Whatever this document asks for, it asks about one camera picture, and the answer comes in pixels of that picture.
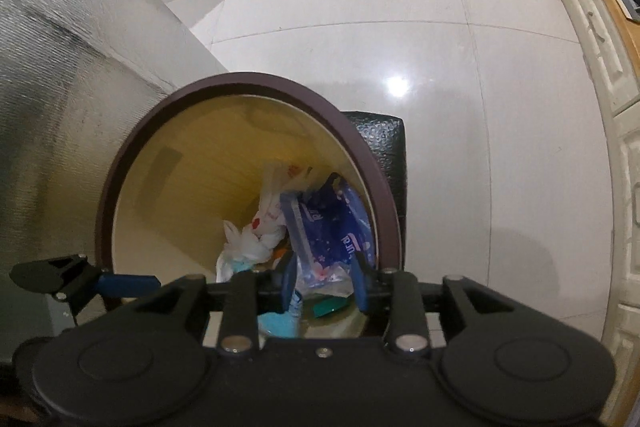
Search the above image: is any blue white plastic wrapper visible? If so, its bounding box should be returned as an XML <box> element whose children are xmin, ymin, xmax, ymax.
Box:
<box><xmin>280</xmin><ymin>172</ymin><xmax>376</xmax><ymax>297</ymax></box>

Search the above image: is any round brown trash bin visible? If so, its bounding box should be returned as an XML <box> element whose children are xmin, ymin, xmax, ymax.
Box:
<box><xmin>96</xmin><ymin>72</ymin><xmax>407</xmax><ymax>283</ymax></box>

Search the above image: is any white red plastic bag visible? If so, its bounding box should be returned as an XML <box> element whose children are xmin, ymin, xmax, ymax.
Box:
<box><xmin>215</xmin><ymin>161</ymin><xmax>317</xmax><ymax>283</ymax></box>

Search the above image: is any teal tissue pack wrapper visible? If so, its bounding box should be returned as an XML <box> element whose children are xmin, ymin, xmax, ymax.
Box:
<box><xmin>258</xmin><ymin>291</ymin><xmax>303</xmax><ymax>338</ymax></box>

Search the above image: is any wooden low cabinet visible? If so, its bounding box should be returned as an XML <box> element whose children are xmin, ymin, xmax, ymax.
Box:
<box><xmin>562</xmin><ymin>0</ymin><xmax>639</xmax><ymax>426</ymax></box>

